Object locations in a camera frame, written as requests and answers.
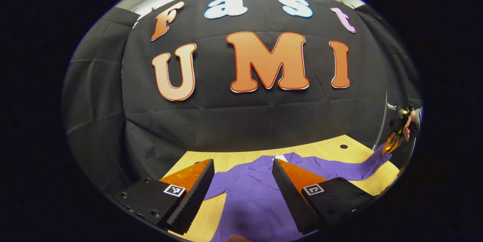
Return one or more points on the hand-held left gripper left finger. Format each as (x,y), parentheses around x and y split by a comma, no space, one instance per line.
(194,200)

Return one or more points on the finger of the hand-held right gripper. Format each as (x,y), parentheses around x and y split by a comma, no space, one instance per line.
(390,144)

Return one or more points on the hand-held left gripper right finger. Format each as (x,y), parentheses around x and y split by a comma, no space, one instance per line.
(292,200)

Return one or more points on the purple shirt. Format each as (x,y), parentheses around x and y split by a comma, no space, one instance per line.
(253,204)

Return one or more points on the thin grey pole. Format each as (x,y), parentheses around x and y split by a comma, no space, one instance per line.
(384,113)

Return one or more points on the black backdrop cloth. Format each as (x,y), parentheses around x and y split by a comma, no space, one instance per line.
(245,121)

